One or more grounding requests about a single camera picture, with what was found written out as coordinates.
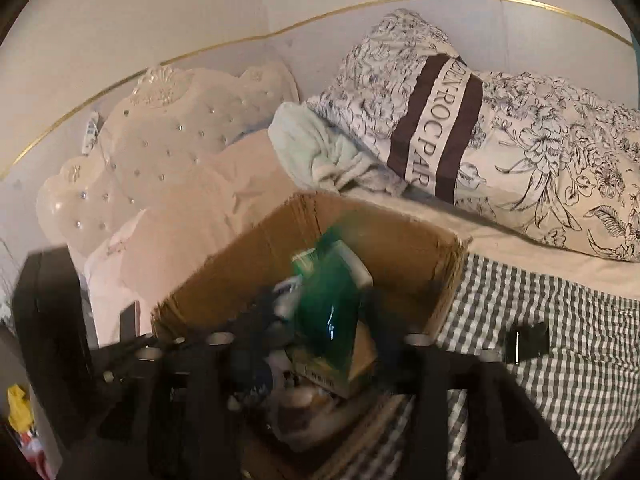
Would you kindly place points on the red object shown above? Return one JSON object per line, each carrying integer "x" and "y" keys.
{"x": 37, "y": 452}

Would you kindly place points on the floral printed duvet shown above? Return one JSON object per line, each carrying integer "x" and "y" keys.
{"x": 525, "y": 160}

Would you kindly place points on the black cabinet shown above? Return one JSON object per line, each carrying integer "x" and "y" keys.
{"x": 50, "y": 320}

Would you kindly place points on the mint green towel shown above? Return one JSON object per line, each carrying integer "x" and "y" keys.
{"x": 310, "y": 145}

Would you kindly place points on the green checkered cloth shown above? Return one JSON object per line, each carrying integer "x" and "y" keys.
{"x": 550, "y": 310}

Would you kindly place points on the beige pillow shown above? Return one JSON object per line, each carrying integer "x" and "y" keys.
{"x": 200, "y": 230}

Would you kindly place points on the yellow cloth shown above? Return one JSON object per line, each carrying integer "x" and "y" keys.
{"x": 20, "y": 407}

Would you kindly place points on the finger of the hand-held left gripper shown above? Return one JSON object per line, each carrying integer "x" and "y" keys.
{"x": 130, "y": 395}

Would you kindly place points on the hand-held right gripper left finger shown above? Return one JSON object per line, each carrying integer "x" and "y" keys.
{"x": 250, "y": 355}

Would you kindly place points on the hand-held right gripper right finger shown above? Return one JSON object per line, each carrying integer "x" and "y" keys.
{"x": 385, "y": 330}

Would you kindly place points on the white tufted headboard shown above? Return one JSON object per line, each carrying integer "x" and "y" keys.
{"x": 190, "y": 125}

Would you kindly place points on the brown cardboard box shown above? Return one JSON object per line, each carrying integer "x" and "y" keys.
{"x": 400, "y": 250}

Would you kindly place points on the green white medicine box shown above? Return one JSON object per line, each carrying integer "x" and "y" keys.
{"x": 360, "y": 360}

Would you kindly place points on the black pouch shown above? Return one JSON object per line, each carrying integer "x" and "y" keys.
{"x": 527, "y": 342}

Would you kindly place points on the green plastic packet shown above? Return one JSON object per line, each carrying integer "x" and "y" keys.
{"x": 330, "y": 300}

